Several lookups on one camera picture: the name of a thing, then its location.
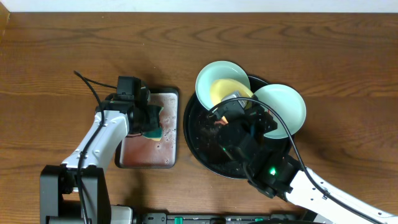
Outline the rectangular black sponge tray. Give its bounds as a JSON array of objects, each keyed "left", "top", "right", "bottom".
[{"left": 114, "top": 87, "right": 179, "bottom": 169}]

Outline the round black tray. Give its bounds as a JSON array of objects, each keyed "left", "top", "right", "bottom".
[{"left": 183, "top": 94, "right": 292, "bottom": 179}]

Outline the small mint green plate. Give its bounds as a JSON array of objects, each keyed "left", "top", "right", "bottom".
[{"left": 195, "top": 61, "right": 251, "bottom": 110}]

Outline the large mint green plate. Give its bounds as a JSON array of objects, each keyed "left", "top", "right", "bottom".
[{"left": 254, "top": 84, "right": 307, "bottom": 135}]

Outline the yellow plate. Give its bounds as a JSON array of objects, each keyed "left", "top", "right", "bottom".
[{"left": 210, "top": 79, "right": 253, "bottom": 106}]

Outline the green and yellow sponge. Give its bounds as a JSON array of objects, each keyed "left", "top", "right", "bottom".
[{"left": 143, "top": 105, "right": 163, "bottom": 141}]

